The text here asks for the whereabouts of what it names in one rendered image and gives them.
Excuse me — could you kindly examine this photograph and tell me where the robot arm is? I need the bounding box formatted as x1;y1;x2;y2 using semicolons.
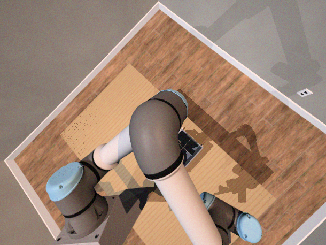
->
46;89;262;245

